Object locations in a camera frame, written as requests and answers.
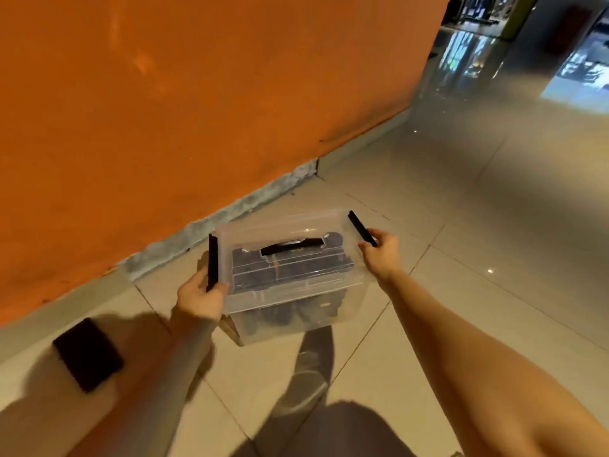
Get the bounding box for person's right hand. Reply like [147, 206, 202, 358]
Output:
[357, 228, 405, 282]

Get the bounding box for person's left hand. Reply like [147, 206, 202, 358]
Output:
[177, 268, 230, 325]

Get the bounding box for clear plastic storage box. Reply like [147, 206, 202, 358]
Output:
[206, 209, 379, 347]

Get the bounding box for person's right forearm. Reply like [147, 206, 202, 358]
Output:
[381, 268, 609, 457]

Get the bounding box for person's left forearm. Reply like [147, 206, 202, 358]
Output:
[67, 309, 218, 457]

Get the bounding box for black items in box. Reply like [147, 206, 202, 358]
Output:
[231, 231, 358, 330]

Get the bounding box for grey skirting board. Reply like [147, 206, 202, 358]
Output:
[118, 106, 416, 282]

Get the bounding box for person's grey trousers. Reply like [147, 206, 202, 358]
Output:
[251, 323, 416, 457]

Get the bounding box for black armband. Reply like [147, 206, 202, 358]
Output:
[52, 317, 126, 394]

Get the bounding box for glass shop display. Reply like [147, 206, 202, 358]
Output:
[428, 0, 512, 87]

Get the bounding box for bright shop front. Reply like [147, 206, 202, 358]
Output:
[541, 4, 609, 115]

